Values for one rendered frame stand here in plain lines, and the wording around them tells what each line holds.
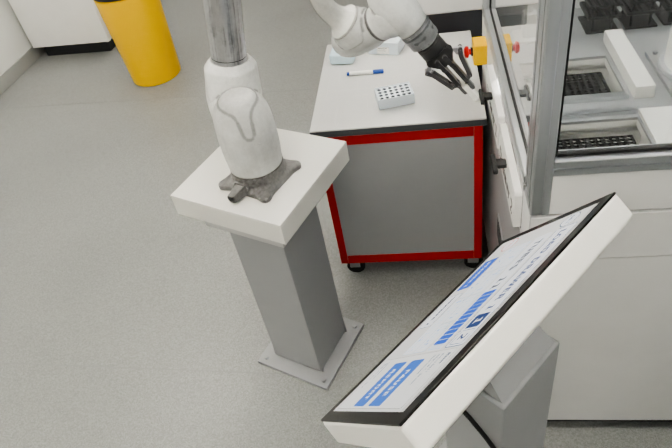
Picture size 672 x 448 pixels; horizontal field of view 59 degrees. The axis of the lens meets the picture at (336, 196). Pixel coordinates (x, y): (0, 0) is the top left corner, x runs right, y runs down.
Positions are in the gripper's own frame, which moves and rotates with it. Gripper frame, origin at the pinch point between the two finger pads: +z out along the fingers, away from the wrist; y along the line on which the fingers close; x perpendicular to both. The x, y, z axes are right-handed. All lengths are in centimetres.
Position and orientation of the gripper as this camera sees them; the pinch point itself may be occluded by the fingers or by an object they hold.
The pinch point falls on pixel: (470, 90)
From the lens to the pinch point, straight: 177.5
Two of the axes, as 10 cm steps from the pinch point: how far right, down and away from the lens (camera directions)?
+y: 7.2, -4.8, -5.1
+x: 0.8, -6.6, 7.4
